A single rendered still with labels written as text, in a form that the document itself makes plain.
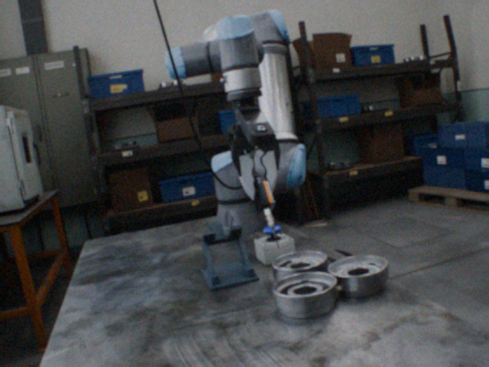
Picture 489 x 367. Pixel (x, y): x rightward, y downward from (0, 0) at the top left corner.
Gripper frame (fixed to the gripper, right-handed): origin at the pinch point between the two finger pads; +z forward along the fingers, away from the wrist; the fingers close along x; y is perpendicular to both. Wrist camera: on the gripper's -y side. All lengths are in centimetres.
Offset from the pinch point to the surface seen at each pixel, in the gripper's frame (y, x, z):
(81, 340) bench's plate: -14.5, 37.9, 16.5
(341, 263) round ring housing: -14.0, -9.4, 13.2
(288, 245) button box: 4.0, -5.3, 13.2
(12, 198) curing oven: 189, 102, 9
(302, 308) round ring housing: -25.4, 2.8, 14.4
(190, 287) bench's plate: 1.1, 17.1, 16.5
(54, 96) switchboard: 360, 93, -65
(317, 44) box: 336, -167, -79
